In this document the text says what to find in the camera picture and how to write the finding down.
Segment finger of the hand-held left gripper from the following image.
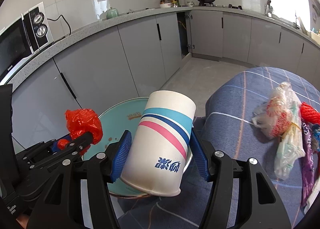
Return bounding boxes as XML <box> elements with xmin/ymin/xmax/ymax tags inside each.
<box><xmin>27</xmin><ymin>131</ymin><xmax>92</xmax><ymax>172</ymax></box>
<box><xmin>15</xmin><ymin>138</ymin><xmax>62</xmax><ymax>161</ymax></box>

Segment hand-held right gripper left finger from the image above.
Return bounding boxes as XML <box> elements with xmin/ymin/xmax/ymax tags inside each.
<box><xmin>26</xmin><ymin>129</ymin><xmax>133</xmax><ymax>229</ymax></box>

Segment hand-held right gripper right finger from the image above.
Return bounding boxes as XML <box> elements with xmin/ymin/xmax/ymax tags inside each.
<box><xmin>191</xmin><ymin>128</ymin><xmax>292</xmax><ymax>229</ymax></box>

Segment red plastic bag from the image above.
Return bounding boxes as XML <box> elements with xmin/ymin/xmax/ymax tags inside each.
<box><xmin>57</xmin><ymin>108</ymin><xmax>104</xmax><ymax>150</ymax></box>

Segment teal round bin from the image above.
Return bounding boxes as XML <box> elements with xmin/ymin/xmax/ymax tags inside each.
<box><xmin>81</xmin><ymin>97</ymin><xmax>193</xmax><ymax>198</ymax></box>

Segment striped white paper cup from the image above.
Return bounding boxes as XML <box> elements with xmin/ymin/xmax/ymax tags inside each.
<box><xmin>120</xmin><ymin>90</ymin><xmax>197</xmax><ymax>197</ymax></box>

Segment clear red-printed plastic bag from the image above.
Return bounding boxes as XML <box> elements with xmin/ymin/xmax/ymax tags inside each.
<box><xmin>252</xmin><ymin>82</ymin><xmax>303</xmax><ymax>139</ymax></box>

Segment white green plastic bag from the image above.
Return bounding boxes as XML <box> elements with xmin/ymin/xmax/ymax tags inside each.
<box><xmin>274</xmin><ymin>119</ymin><xmax>307</xmax><ymax>181</ymax></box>

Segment purple blue snack wrapper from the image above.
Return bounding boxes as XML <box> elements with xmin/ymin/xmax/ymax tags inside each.
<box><xmin>300</xmin><ymin>121</ymin><xmax>320</xmax><ymax>207</ymax></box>

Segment blue plaid tablecloth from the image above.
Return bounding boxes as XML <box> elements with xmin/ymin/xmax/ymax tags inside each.
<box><xmin>116</xmin><ymin>66</ymin><xmax>320</xmax><ymax>229</ymax></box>

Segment grey kitchen cabinets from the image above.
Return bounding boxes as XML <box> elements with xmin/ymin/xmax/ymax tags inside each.
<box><xmin>0</xmin><ymin>7</ymin><xmax>320</xmax><ymax>154</ymax></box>

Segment silver black microwave oven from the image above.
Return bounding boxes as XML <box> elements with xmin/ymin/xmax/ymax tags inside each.
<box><xmin>0</xmin><ymin>2</ymin><xmax>54</xmax><ymax>82</ymax></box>

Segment red ribbed plastic piece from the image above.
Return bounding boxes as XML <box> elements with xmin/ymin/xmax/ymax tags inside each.
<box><xmin>300</xmin><ymin>102</ymin><xmax>320</xmax><ymax>129</ymax></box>

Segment green ceramic teapot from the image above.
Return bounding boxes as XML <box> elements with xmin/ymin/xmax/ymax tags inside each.
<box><xmin>106</xmin><ymin>7</ymin><xmax>120</xmax><ymax>20</ymax></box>

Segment wooden cutting board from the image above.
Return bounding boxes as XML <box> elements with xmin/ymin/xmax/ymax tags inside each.
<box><xmin>295</xmin><ymin>15</ymin><xmax>308</xmax><ymax>32</ymax></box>

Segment black power cable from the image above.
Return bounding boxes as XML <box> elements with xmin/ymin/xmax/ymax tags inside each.
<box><xmin>47</xmin><ymin>15</ymin><xmax>72</xmax><ymax>37</ymax></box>

